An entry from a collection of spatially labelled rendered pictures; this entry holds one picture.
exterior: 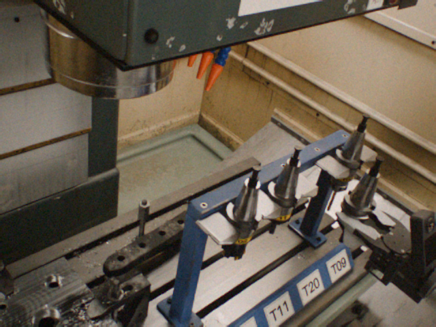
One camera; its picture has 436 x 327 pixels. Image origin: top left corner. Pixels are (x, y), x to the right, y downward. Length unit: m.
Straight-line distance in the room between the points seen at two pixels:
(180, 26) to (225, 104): 1.65
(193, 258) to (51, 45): 0.50
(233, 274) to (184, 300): 0.21
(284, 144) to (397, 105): 0.44
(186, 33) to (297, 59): 1.34
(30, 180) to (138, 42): 0.95
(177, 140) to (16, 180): 0.97
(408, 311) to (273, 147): 0.70
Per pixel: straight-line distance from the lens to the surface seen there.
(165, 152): 2.04
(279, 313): 1.12
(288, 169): 0.90
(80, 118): 1.25
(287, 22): 0.49
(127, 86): 0.57
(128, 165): 1.96
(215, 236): 0.83
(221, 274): 1.19
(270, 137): 1.81
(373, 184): 0.95
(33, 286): 1.05
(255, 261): 1.24
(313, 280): 1.19
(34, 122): 1.19
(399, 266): 0.98
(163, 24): 0.38
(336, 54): 1.63
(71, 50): 0.56
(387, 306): 1.52
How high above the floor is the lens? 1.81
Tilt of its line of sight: 36 degrees down
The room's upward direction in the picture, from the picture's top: 12 degrees clockwise
